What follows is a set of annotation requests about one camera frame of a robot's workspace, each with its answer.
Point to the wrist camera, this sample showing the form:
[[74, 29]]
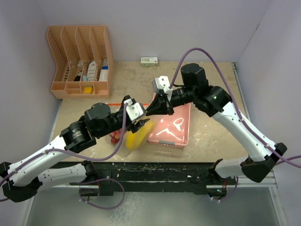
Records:
[[162, 83], [135, 110]]

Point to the yellow sponge in organizer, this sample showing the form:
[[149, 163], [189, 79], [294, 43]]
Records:
[[88, 90]]

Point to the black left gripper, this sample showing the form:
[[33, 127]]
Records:
[[132, 126]]

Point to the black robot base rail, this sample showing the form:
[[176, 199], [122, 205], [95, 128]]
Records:
[[175, 177]]

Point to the yellow banana bunch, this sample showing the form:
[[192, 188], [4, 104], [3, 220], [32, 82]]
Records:
[[134, 140]]

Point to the pink plastic basket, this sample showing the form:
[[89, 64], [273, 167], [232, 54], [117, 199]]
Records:
[[172, 130]]

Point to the clear blue-zipper bag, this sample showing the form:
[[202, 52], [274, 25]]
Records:
[[120, 148]]

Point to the clear orange-zipper bag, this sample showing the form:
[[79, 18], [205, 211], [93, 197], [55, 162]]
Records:
[[115, 117]]

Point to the white tube in organizer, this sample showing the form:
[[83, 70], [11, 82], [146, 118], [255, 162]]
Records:
[[91, 72]]

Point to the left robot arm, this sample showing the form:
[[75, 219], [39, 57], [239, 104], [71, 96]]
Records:
[[60, 162]]

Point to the orange desk file organizer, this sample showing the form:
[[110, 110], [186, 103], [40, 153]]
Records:
[[73, 48]]

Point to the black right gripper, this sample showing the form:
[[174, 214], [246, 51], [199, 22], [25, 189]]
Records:
[[158, 107]]

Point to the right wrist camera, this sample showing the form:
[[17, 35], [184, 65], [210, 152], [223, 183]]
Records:
[[162, 83]]

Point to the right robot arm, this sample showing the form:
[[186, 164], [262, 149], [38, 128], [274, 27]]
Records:
[[263, 153]]

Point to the red strawberry cluster with leaves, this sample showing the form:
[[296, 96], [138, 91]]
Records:
[[115, 136]]

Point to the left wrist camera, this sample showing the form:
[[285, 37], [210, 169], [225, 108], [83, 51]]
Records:
[[135, 110]]

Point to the green white small box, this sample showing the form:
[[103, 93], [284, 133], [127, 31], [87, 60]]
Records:
[[149, 61]]

